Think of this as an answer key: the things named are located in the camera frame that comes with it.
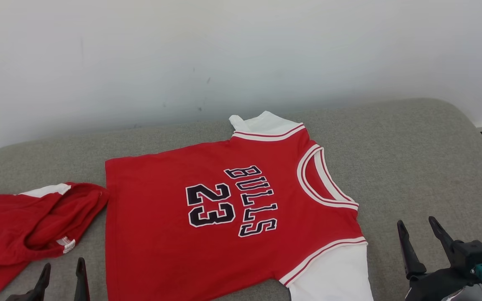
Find red Bulls jersey white sleeves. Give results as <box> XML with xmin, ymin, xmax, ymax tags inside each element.
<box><xmin>105</xmin><ymin>111</ymin><xmax>374</xmax><ymax>301</ymax></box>

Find red Bulls shorts white stripes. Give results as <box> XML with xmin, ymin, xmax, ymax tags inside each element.
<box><xmin>0</xmin><ymin>182</ymin><xmax>110</xmax><ymax>300</ymax></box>

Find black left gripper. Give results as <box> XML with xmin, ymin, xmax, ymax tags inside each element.
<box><xmin>6</xmin><ymin>257</ymin><xmax>91</xmax><ymax>301</ymax></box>

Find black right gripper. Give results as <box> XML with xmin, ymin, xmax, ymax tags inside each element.
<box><xmin>397</xmin><ymin>216</ymin><xmax>478</xmax><ymax>301</ymax></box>

